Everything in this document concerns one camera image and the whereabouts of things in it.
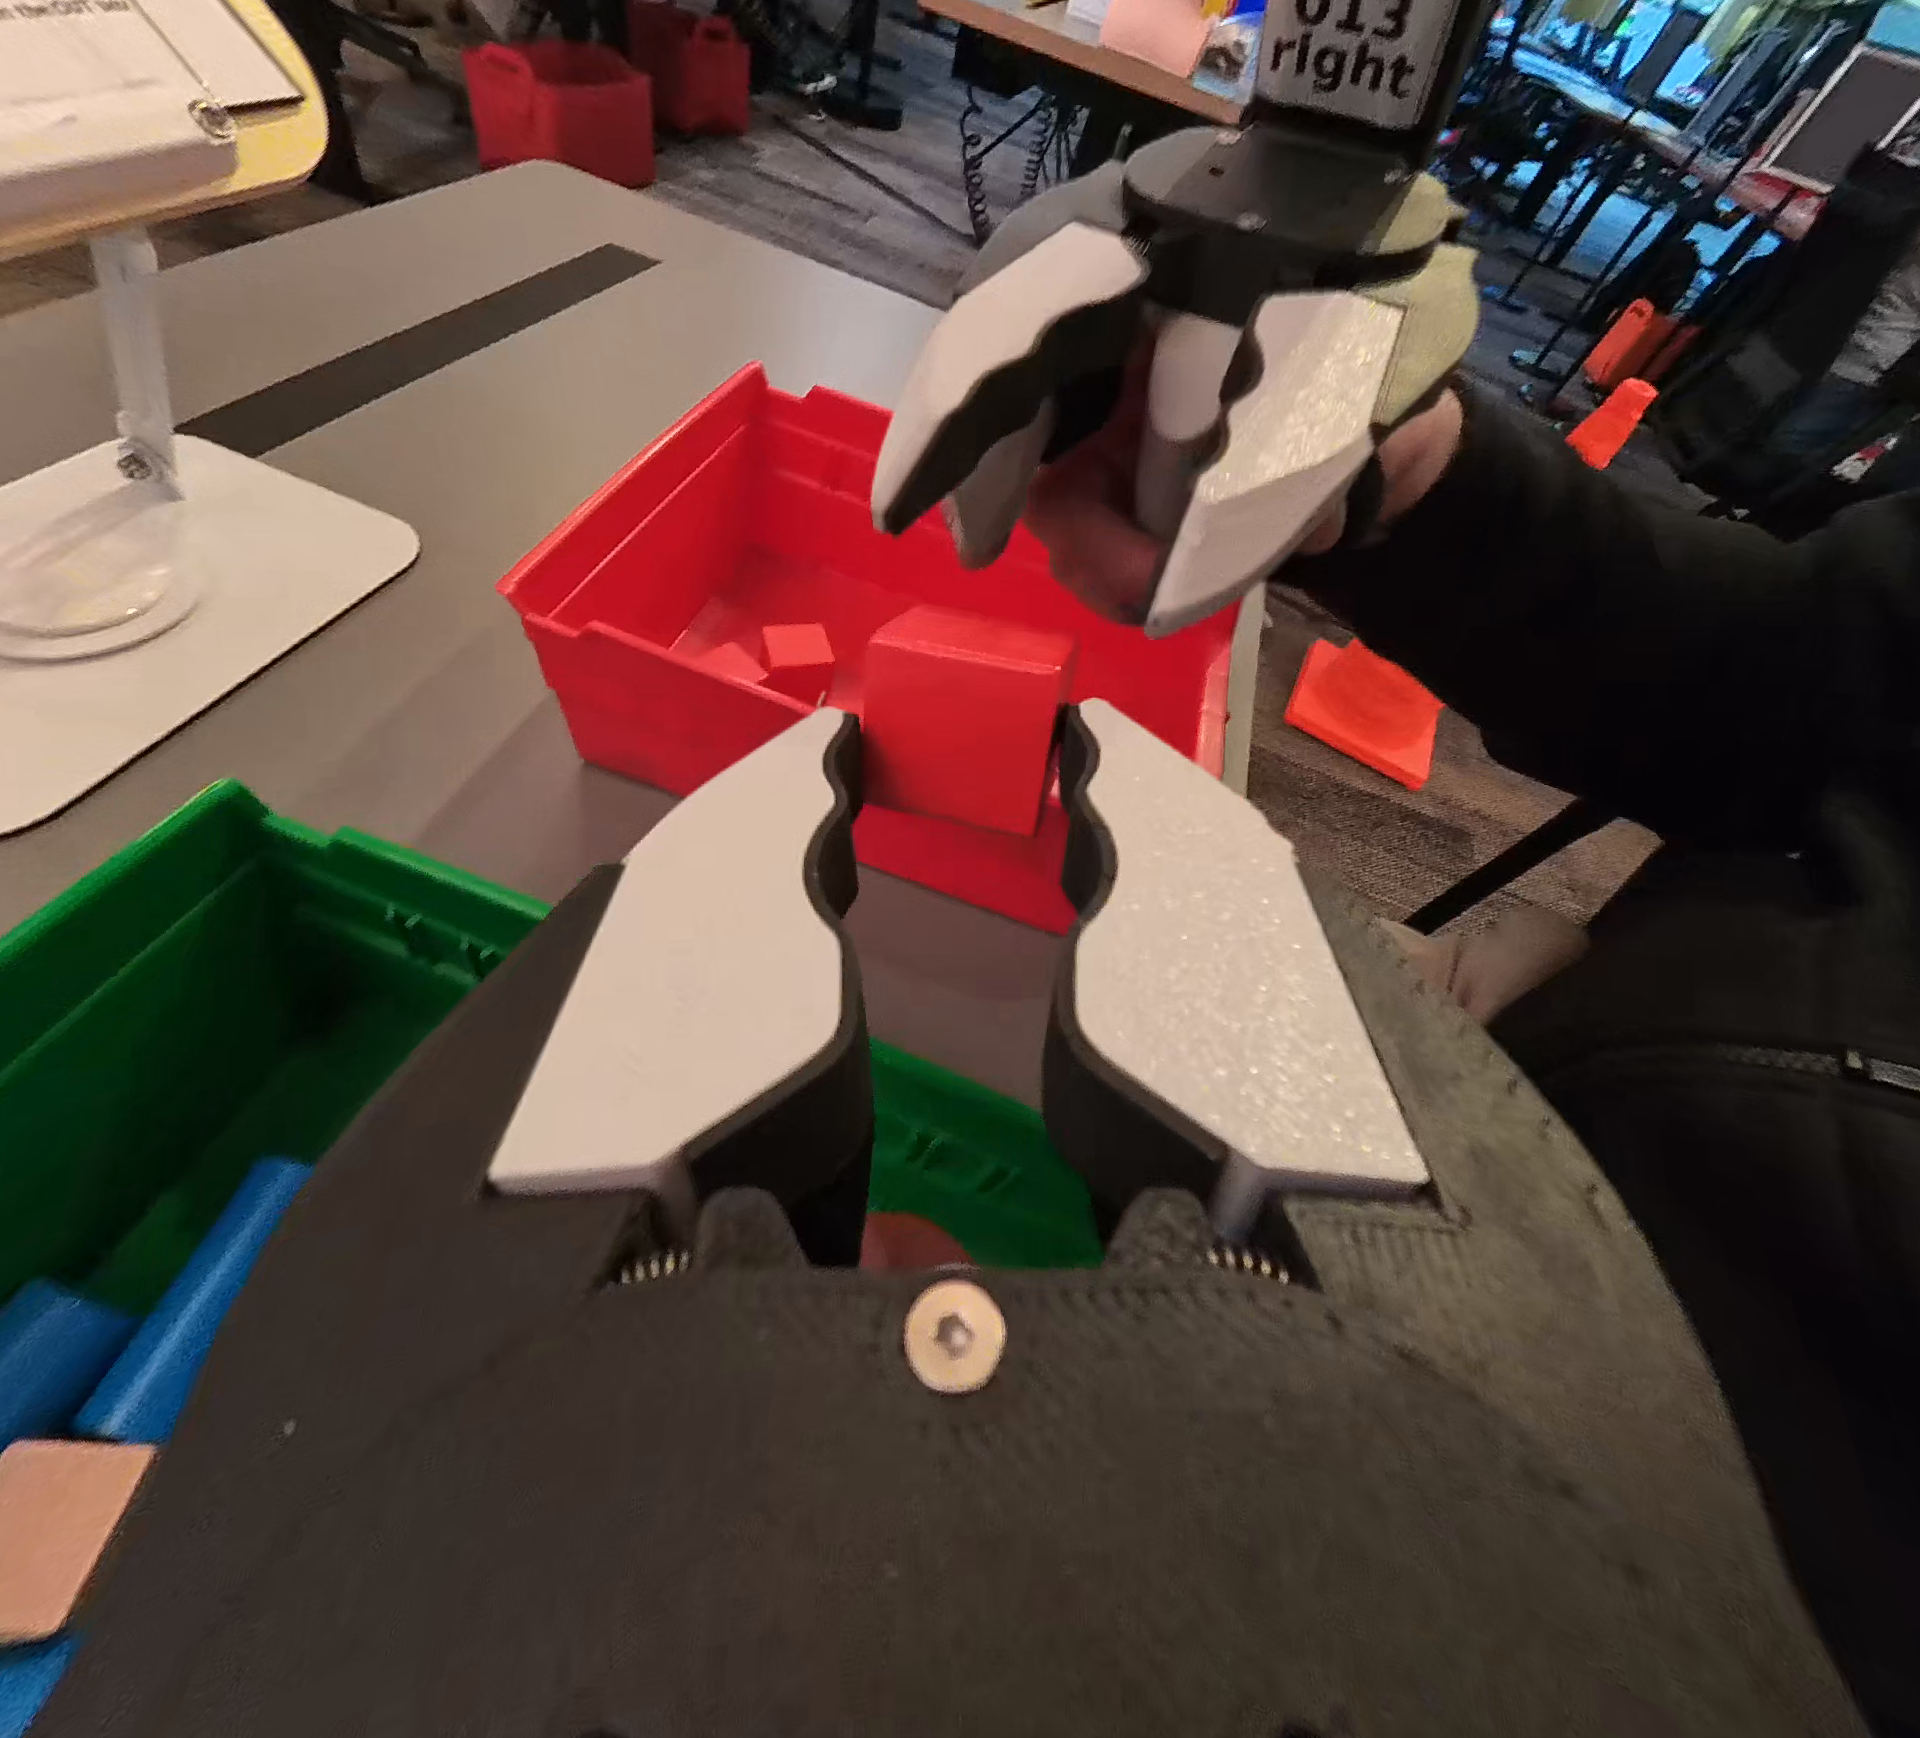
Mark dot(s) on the small red cube block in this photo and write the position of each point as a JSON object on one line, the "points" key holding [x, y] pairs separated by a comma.
{"points": [[797, 652]]}

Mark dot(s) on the blue wooden cylinder block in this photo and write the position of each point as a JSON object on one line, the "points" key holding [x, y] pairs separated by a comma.
{"points": [[194, 1288], [53, 1356], [26, 1690]]}

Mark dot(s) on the red wooden cube block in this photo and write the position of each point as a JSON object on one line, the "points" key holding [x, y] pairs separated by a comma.
{"points": [[960, 733]]}

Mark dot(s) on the black tape strip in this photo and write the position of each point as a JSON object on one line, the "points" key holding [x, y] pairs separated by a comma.
{"points": [[420, 343]]}

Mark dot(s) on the red plastic bin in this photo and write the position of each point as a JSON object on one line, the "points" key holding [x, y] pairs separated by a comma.
{"points": [[662, 673]]}

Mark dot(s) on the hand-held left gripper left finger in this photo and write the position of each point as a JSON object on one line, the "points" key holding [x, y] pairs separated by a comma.
{"points": [[706, 1003]]}

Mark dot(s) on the red fabric bag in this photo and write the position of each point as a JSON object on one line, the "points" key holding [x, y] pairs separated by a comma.
{"points": [[563, 111], [698, 59]]}

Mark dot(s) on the laminated instruction sheet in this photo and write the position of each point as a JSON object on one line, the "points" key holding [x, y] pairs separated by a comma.
{"points": [[104, 12]]}

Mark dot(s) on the wooden background table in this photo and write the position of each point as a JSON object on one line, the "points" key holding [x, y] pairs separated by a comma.
{"points": [[1049, 43]]}

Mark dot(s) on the green plastic bin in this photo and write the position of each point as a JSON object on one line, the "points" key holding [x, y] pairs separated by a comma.
{"points": [[194, 988]]}

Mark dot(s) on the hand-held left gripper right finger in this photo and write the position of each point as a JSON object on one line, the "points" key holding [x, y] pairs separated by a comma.
{"points": [[1230, 1003]]}

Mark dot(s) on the white sign stand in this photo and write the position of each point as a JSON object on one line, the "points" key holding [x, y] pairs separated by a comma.
{"points": [[134, 657]]}

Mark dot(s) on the person's beige trousers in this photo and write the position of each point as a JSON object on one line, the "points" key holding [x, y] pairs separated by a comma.
{"points": [[1487, 966]]}

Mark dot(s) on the computer monitor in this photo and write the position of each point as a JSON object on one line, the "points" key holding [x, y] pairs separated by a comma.
{"points": [[1852, 119]]}

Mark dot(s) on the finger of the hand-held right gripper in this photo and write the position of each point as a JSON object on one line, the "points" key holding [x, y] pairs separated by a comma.
{"points": [[1290, 450], [1019, 343]]}

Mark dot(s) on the person's right forearm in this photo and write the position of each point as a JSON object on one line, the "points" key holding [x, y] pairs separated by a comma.
{"points": [[1651, 627]]}

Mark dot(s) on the person's right hand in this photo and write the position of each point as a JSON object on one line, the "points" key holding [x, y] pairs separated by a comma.
{"points": [[1426, 450]]}

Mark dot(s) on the person's black jacket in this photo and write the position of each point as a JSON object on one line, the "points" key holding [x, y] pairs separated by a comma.
{"points": [[1771, 1245]]}

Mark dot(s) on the tan wooden block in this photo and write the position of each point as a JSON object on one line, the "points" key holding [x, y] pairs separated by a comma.
{"points": [[60, 1537]]}

